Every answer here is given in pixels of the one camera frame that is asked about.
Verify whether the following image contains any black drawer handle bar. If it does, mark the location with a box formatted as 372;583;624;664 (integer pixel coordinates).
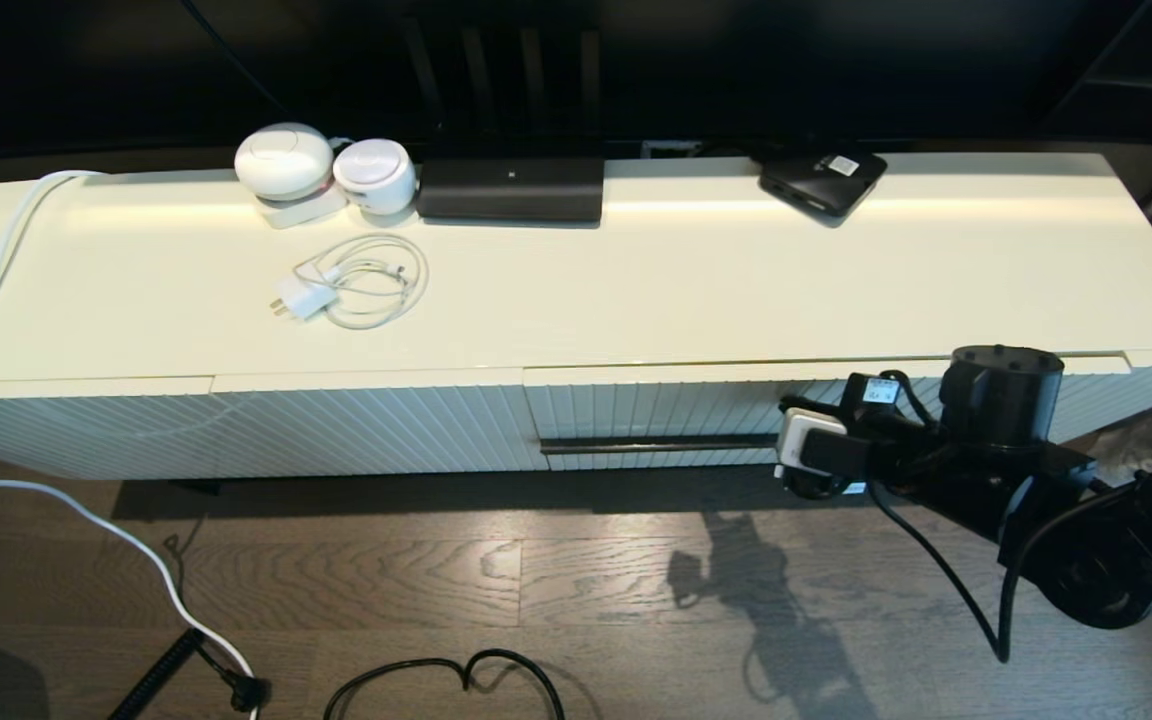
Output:
539;433;784;457

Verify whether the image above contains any white ribbed drawer with handle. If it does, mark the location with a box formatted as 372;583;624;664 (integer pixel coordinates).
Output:
523;352;1132;473

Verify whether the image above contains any white ribbed TV cabinet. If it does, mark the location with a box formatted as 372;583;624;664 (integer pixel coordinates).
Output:
0;150;1152;483

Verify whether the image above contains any grey fabric heap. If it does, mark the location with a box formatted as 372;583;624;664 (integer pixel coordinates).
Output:
1086;395;1152;481

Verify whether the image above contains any black set-top box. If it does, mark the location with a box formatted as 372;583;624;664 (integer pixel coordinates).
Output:
758;150;889;221

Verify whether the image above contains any white plug adapter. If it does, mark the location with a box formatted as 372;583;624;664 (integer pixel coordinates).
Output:
271;277;339;323

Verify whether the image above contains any large white dome device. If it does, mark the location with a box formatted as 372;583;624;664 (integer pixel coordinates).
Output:
234;122;350;230

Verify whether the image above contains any black router with antennas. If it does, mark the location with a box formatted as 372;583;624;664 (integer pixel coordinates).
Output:
401;20;605;223

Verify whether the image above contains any small white round device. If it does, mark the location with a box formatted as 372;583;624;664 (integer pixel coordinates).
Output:
333;138;420;217

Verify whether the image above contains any black power plug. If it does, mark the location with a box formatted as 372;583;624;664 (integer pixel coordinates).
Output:
198;640;272;713

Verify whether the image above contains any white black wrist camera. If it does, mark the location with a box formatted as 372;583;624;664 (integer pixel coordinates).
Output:
776;408;872;479

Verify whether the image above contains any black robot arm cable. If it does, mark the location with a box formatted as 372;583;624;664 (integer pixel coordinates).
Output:
866;478;1147;665

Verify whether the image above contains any black power cable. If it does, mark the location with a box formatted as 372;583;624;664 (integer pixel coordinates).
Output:
324;649;567;720

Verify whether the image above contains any thick white power cable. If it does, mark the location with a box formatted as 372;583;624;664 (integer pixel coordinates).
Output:
0;170;267;720

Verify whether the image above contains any thin white charging cable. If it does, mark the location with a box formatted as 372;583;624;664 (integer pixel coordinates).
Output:
294;234;430;331

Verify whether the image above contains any black coiled cable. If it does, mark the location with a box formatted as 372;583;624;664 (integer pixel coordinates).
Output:
108;628;207;720

